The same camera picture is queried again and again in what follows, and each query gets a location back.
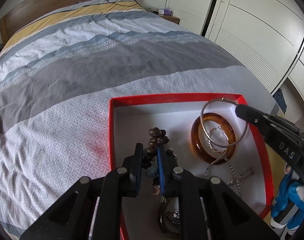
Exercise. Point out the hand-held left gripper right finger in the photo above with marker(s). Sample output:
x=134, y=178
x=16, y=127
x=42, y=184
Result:
x=162, y=172

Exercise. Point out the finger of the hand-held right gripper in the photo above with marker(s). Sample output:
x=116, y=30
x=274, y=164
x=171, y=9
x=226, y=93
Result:
x=284, y=125
x=249, y=115

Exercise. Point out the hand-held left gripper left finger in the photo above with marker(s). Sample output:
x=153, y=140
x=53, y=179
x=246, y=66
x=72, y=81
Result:
x=138, y=175

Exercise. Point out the large amber bangle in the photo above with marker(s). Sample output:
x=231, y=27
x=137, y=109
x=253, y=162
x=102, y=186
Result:
x=195, y=140

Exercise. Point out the small amber bangle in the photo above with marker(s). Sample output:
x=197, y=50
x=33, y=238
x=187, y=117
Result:
x=163, y=220

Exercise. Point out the thin silver bangle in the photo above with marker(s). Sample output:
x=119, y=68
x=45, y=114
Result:
x=201, y=116

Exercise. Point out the red cardboard box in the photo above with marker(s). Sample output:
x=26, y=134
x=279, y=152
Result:
x=132, y=120

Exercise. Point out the person's right hand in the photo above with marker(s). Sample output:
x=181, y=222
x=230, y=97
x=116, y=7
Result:
x=291, y=200

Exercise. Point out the blue hanging cloth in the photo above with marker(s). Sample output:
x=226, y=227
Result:
x=279, y=98

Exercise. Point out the white wardrobe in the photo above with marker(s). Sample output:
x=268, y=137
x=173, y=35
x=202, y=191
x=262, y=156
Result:
x=254, y=17

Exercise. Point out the wooden nightstand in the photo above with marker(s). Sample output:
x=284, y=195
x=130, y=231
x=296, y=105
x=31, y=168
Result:
x=170, y=18

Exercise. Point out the bed with striped duvet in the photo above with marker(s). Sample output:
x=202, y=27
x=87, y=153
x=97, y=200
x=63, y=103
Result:
x=92, y=55

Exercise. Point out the purple tissue box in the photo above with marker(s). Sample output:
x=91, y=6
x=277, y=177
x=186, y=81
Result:
x=165, y=11

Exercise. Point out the wooden headboard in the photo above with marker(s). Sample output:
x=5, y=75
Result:
x=42, y=2

